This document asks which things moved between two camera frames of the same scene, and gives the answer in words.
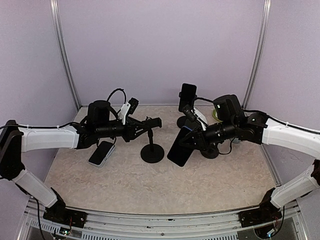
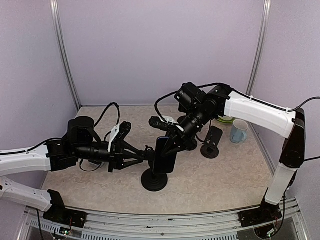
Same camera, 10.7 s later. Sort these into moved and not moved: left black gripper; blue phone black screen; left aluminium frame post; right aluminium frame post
Moved: blue phone black screen; left black gripper
Not moved: right aluminium frame post; left aluminium frame post
